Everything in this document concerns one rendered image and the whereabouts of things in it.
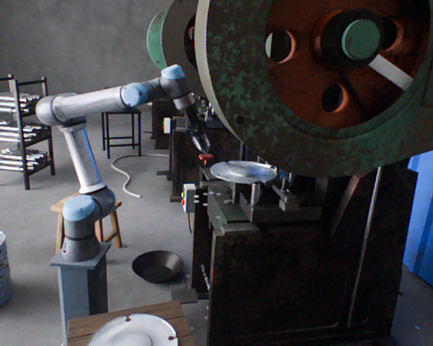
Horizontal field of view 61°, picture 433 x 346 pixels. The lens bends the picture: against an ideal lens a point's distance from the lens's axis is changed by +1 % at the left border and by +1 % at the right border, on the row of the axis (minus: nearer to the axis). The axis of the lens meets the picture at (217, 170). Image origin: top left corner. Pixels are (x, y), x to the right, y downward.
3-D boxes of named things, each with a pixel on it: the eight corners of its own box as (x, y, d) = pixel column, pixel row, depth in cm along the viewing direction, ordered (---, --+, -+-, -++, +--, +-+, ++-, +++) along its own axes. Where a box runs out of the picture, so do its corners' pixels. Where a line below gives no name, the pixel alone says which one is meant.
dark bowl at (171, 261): (131, 292, 200) (131, 281, 198) (131, 262, 227) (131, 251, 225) (186, 287, 206) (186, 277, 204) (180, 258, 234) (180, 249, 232)
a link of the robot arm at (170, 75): (162, 68, 138) (182, 61, 136) (174, 96, 143) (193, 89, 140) (155, 73, 132) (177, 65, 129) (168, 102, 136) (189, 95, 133)
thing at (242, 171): (252, 159, 179) (252, 158, 179) (290, 179, 155) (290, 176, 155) (199, 166, 166) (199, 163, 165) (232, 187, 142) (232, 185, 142)
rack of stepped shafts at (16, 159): (32, 190, 324) (20, 80, 294) (-16, 185, 329) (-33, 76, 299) (59, 175, 365) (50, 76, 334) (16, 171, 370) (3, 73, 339)
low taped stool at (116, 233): (54, 255, 231) (50, 206, 220) (78, 237, 253) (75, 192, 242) (103, 266, 222) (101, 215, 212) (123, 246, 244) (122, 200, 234)
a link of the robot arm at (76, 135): (80, 225, 157) (36, 98, 143) (99, 210, 171) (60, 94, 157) (105, 222, 153) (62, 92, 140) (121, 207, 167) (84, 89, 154)
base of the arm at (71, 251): (55, 260, 146) (53, 238, 143) (71, 241, 161) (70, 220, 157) (92, 263, 146) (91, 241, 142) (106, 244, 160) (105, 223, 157)
